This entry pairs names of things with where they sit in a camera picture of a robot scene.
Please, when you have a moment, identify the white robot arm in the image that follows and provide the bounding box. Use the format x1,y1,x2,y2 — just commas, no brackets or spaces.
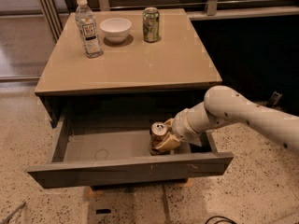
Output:
150,86,299,155

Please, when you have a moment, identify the small dark floor object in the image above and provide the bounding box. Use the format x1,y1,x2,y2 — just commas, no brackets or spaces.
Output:
266,91,283,108

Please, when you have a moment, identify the grey metal rod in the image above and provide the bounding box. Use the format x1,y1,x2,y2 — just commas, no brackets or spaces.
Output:
0,202,26,224

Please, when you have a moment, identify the white bowl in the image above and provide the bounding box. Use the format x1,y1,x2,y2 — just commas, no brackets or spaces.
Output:
100,18,132,44

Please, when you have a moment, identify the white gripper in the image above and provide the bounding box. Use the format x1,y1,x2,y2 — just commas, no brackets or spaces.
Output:
151,108,202,154

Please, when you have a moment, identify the clear plastic water bottle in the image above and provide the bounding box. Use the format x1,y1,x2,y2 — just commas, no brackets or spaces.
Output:
75,0,102,58

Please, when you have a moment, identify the green soda can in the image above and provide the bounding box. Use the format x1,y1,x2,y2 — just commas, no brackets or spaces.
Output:
143,7,160,43

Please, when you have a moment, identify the brown drawer cabinet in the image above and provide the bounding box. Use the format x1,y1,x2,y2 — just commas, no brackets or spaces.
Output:
35,8,221,124

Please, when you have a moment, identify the orange soda can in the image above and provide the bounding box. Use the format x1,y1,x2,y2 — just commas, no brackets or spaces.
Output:
149,122,169,155

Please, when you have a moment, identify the black cable on floor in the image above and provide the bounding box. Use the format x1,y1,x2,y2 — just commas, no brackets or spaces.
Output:
204,215,238,224

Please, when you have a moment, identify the open grey top drawer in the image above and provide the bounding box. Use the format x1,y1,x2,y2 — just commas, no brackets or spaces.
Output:
27,105,234,189

